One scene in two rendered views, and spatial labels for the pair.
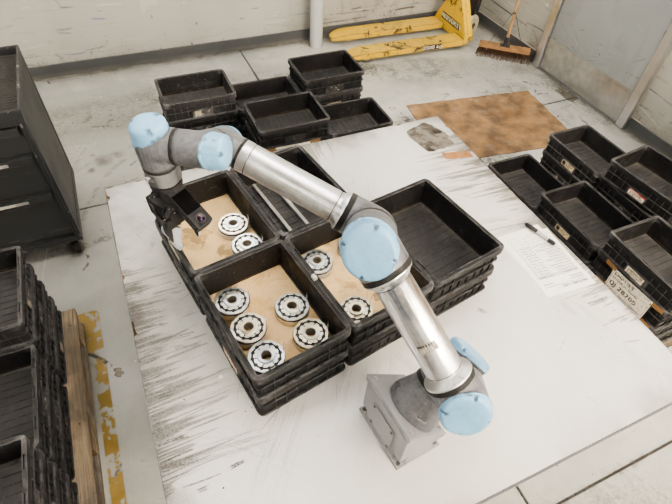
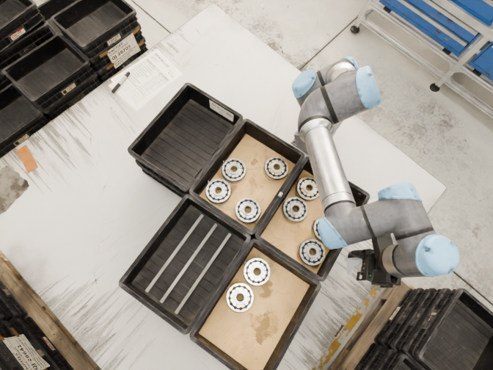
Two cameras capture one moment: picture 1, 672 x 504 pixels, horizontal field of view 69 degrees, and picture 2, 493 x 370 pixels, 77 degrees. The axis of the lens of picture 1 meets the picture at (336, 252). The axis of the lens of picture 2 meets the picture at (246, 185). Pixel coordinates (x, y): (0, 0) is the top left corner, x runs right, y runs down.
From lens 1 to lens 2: 1.24 m
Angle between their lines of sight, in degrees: 53
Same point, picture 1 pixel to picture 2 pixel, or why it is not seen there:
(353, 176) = (96, 242)
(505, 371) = (252, 91)
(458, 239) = (172, 123)
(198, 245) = (270, 316)
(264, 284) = (281, 241)
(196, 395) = not seen: hidden behind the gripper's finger
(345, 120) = not seen: outside the picture
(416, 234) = (180, 153)
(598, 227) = (52, 66)
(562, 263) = (146, 67)
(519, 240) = (132, 95)
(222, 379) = not seen: hidden behind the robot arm
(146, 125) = (448, 249)
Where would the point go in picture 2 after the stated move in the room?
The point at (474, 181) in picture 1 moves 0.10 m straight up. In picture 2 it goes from (66, 136) to (55, 126)
